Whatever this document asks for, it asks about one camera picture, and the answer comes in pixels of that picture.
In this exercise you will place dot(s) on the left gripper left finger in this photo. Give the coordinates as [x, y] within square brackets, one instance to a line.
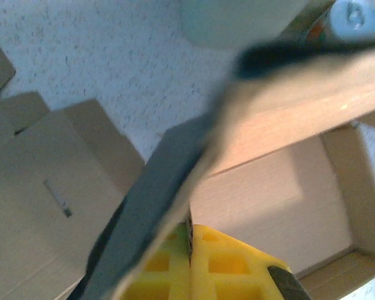
[168, 275]

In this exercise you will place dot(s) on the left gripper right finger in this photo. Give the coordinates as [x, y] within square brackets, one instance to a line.
[225, 281]

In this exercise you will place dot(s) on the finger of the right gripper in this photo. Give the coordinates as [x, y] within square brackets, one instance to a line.
[262, 61]

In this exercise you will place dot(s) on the brown cardboard mailer box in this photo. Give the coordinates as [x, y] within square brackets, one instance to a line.
[268, 203]
[34, 187]

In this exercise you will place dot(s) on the beige knife block orange top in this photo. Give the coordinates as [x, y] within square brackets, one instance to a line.
[231, 22]

